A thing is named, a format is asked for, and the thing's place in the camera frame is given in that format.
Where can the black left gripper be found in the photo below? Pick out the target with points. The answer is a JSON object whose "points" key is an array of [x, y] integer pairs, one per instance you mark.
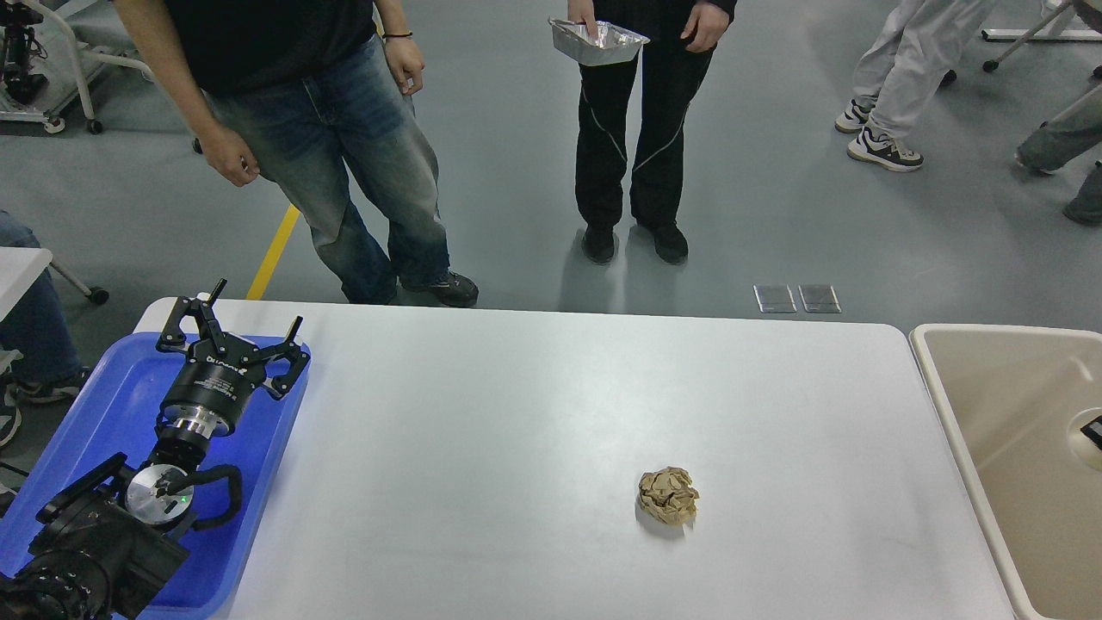
{"points": [[211, 383]]}

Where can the white paper cup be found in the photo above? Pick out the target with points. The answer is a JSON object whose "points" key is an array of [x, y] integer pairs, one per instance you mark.
{"points": [[1086, 452]]}

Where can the person in blue jeans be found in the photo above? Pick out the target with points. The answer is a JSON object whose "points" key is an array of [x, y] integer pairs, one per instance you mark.
{"points": [[316, 97]]}

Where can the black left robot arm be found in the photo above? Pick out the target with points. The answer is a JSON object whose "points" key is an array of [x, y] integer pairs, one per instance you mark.
{"points": [[146, 500]]}

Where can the white rolling cart frame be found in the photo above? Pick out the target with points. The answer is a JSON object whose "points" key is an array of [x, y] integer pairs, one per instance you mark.
{"points": [[53, 51]]}

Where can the metal floor outlet plate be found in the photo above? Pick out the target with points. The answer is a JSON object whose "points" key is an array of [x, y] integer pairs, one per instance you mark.
{"points": [[820, 299], [774, 299]]}

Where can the person in olive trousers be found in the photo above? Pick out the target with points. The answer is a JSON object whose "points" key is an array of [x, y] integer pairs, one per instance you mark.
{"points": [[1068, 135]]}

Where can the beige plastic bin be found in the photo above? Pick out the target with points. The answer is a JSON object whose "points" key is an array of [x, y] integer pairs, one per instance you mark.
{"points": [[1005, 395]]}

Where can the seated person at left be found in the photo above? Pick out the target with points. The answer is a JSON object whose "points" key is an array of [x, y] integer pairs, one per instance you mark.
{"points": [[49, 370]]}

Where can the aluminium foil container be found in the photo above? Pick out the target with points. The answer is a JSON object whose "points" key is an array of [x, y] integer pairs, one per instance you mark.
{"points": [[612, 45]]}

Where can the crumpled brown paper ball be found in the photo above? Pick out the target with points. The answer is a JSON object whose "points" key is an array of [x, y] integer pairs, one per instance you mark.
{"points": [[668, 495]]}

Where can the person in white trousers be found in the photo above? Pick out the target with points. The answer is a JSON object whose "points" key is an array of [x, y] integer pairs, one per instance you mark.
{"points": [[897, 77]]}

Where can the person in black trousers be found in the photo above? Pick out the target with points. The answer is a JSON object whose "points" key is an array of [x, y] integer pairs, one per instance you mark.
{"points": [[630, 148]]}

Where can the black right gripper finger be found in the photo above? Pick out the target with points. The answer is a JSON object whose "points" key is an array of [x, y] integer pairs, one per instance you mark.
{"points": [[1092, 431]]}

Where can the small white side table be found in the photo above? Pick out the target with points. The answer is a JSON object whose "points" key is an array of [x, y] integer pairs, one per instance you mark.
{"points": [[21, 266]]}

